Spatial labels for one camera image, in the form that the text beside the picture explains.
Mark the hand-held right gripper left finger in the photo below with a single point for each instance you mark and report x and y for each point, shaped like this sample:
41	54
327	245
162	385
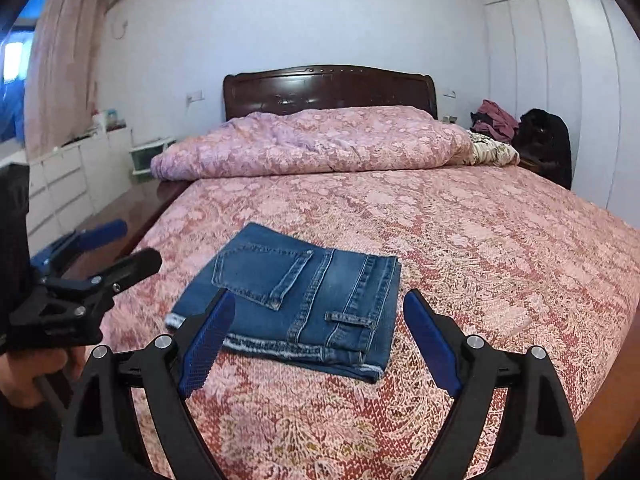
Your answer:
210	345

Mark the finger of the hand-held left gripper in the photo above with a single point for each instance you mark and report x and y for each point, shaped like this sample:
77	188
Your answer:
100	234
135	266

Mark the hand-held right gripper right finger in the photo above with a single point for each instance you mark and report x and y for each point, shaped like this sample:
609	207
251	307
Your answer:
432	345

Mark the blue denim pants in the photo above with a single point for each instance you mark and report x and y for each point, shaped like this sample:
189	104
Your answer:
320	300

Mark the person's left hand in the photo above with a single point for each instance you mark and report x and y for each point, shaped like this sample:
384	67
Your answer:
27	377

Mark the white drawer cabinet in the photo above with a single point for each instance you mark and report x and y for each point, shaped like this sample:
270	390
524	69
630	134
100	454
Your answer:
65	180

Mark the green storage box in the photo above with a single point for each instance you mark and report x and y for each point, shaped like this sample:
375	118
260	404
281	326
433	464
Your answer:
147	157

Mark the pink patterned bedspread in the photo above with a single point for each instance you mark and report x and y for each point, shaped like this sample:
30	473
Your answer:
475	260

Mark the bottles on cabinet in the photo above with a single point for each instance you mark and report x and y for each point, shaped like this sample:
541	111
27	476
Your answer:
109	120

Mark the pink curtain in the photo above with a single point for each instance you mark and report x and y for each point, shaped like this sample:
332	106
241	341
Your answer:
65	60

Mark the window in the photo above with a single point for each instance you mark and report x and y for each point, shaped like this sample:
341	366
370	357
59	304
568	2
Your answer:
12	60

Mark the cream patterned pillow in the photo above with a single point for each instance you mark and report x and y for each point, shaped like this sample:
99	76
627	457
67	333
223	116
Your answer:
492	152

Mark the pink floral quilt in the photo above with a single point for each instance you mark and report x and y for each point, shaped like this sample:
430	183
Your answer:
325	140

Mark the black coat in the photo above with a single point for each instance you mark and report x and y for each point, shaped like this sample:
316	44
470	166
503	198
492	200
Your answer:
545	145

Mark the maroon clothes pile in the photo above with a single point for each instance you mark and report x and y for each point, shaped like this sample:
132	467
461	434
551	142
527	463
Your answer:
492	115

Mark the white wardrobe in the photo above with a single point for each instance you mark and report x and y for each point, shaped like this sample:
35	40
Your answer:
550	60

